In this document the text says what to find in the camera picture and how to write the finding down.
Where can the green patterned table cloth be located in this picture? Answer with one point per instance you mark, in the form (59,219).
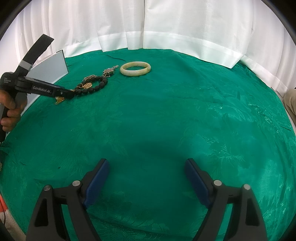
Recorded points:
(233,125)

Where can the white jade bangle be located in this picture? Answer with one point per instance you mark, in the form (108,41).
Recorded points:
(136,68)

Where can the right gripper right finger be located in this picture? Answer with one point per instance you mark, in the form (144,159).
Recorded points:
(246,220)

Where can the person's left hand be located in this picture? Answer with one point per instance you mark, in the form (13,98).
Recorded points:
(14,109)

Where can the orange white fluffy rug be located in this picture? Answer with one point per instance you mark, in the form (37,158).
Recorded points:
(10,224)

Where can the white curtain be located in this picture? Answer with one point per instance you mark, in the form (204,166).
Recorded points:
(220,32)

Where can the white cardboard box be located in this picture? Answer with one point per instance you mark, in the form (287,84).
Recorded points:
(51,69)

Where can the beige folded clothing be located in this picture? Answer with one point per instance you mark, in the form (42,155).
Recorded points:
(289,101)

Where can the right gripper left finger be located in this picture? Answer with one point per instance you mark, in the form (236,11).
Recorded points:
(47,221)

